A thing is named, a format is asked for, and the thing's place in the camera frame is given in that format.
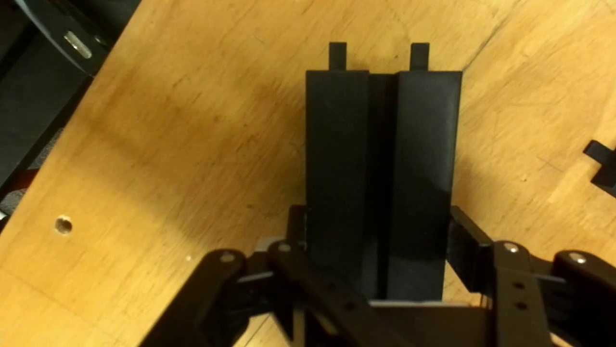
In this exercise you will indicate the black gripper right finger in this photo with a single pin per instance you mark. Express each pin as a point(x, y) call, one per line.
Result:
point(546, 302)

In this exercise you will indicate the long black track pad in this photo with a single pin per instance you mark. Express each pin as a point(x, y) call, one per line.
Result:
point(386, 180)
point(607, 167)

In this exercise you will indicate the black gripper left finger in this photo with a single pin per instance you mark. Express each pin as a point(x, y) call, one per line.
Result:
point(290, 290)

